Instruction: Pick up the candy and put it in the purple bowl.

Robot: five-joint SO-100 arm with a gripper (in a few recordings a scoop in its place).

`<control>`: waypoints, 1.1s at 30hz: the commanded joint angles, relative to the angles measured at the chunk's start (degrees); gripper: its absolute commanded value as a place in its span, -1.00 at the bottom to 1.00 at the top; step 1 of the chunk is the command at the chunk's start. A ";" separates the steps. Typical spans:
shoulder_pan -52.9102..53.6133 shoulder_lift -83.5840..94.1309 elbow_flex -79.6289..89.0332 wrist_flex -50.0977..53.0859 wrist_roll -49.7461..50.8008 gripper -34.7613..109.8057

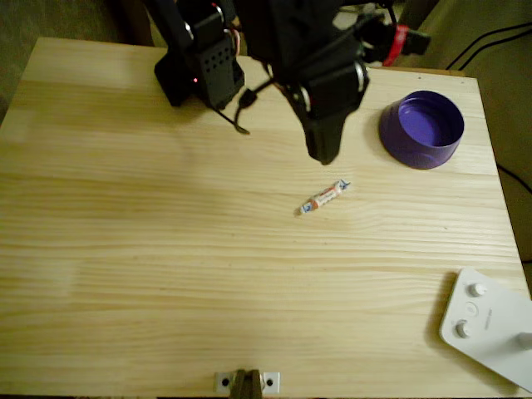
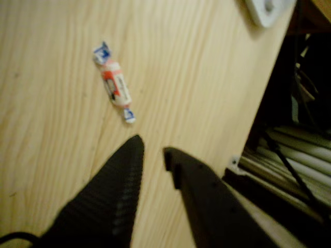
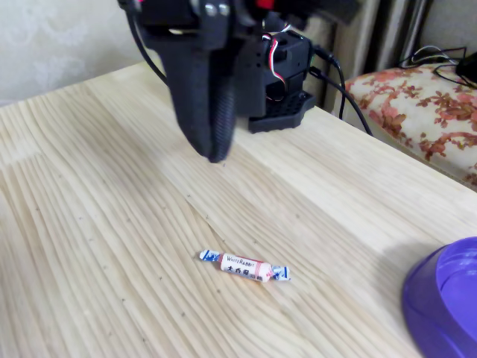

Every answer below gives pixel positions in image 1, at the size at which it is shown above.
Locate white candy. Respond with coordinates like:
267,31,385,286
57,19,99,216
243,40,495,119
298,178,352,218

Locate purple bowl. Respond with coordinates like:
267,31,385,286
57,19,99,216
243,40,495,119
378,90,466,170

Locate black block with red band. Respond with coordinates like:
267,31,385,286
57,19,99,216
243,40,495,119
359,14,432,68

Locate brown wooden furniture leg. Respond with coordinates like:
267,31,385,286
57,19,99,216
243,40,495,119
398,0,441,34

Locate white lamp base with knobs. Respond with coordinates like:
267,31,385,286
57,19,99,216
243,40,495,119
439,267,532,394

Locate thin black camera cable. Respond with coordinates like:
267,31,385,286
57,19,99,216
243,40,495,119
207,76,276,136

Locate black floor cable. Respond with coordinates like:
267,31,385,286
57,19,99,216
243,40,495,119
456,32,532,71
496,164,532,196
446,22,532,71

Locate silver metal bracket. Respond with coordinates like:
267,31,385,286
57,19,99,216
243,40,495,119
214,371,281,394

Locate black stand post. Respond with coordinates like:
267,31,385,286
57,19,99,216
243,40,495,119
230,368,263,399

